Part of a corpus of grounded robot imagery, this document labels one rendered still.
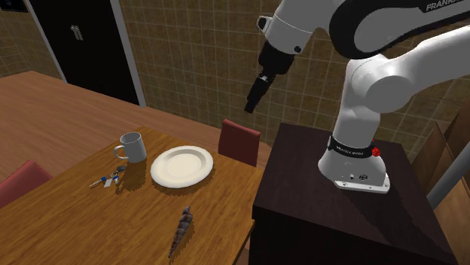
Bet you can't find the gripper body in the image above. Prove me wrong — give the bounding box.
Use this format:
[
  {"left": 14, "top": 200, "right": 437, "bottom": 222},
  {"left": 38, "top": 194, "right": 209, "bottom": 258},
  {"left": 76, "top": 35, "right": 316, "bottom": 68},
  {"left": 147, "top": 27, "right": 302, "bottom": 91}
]
[{"left": 257, "top": 40, "right": 296, "bottom": 84}]

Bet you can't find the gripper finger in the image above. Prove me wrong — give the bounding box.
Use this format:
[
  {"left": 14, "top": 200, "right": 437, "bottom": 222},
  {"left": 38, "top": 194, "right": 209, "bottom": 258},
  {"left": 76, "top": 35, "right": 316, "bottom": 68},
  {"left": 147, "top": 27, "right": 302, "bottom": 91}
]
[{"left": 243, "top": 75, "right": 273, "bottom": 114}]

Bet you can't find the dark red chair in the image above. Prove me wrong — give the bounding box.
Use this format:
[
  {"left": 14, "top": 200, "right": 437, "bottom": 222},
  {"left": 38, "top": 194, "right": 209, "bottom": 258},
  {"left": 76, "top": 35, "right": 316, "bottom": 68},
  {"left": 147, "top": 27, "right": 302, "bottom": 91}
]
[
  {"left": 217, "top": 118, "right": 261, "bottom": 168},
  {"left": 0, "top": 159, "right": 54, "bottom": 210}
]

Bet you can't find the white plate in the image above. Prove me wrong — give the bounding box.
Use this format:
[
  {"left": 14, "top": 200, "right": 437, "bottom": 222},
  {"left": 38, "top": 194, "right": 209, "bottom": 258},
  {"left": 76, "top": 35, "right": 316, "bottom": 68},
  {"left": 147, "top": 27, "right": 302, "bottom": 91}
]
[{"left": 150, "top": 145, "right": 215, "bottom": 190}]

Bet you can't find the dark brown robot stand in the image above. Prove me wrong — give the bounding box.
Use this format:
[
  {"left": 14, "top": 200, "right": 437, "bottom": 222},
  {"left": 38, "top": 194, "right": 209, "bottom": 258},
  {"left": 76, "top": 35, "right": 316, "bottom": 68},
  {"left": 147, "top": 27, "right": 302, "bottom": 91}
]
[{"left": 249, "top": 122, "right": 459, "bottom": 265}]

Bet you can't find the grey mug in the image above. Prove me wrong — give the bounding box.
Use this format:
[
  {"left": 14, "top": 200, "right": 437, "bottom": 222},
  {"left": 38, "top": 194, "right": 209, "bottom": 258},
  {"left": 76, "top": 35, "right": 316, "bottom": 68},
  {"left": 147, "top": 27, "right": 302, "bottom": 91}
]
[{"left": 112, "top": 131, "right": 148, "bottom": 164}]

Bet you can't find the long spiral seashell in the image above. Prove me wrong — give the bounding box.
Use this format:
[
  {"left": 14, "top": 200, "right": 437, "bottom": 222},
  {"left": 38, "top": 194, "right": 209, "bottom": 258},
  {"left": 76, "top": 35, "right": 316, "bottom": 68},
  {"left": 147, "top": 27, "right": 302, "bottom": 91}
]
[{"left": 167, "top": 205, "right": 194, "bottom": 259}]

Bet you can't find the bunch of keys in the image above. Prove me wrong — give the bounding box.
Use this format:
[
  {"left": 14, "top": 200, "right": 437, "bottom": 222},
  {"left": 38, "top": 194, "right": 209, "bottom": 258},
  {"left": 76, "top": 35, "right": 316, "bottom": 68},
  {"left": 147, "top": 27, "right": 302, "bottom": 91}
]
[{"left": 89, "top": 165, "right": 127, "bottom": 189}]

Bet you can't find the wooden table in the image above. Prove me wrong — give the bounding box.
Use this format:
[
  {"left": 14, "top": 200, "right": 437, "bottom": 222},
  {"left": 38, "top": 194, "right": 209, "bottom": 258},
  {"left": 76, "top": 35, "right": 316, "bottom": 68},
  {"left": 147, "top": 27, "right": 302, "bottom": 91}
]
[{"left": 0, "top": 126, "right": 266, "bottom": 265}]

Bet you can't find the wooden cabinet with grey bar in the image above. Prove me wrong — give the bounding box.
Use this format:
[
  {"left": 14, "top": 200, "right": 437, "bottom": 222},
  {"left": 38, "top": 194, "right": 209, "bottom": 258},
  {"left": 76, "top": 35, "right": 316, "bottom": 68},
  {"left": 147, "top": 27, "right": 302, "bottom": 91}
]
[{"left": 410, "top": 106, "right": 470, "bottom": 265}]

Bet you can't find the black door with grey frame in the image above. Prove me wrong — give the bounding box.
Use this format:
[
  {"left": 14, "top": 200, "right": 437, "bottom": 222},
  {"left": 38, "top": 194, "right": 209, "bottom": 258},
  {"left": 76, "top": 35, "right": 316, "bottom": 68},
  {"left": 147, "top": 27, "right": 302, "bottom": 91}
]
[{"left": 23, "top": 0, "right": 148, "bottom": 108}]

